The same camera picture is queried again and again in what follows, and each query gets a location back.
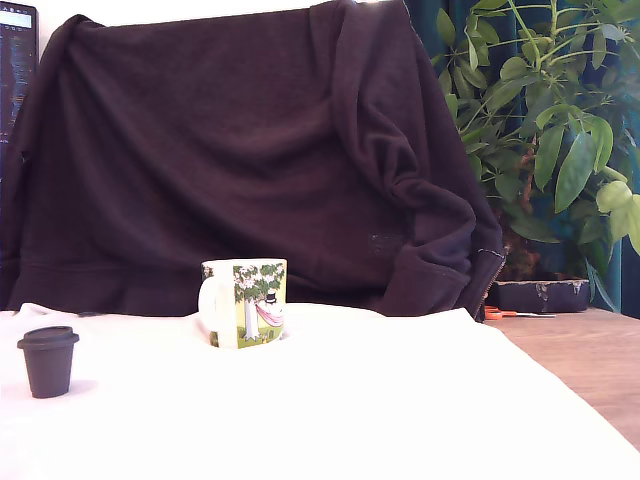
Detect grey coffee capsule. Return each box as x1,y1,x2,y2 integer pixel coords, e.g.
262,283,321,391
16,326,81,400

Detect green illustrated coffee mug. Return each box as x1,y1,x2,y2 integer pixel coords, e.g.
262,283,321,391
197,258,289,351

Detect dark brown draped sweater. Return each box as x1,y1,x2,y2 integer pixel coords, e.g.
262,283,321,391
0,0,506,324

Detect white table cloth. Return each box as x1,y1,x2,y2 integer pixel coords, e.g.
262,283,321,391
0,301,640,480

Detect dark worn planter box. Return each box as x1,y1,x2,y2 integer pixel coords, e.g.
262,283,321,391
487,278,591,314

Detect green leafy houseplant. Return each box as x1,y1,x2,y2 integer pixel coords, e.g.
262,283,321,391
429,0,640,312

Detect black computer monitor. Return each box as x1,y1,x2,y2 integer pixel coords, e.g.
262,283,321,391
0,1,40,201

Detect orange handled scissors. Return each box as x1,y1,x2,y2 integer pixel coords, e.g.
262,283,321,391
483,304,558,321

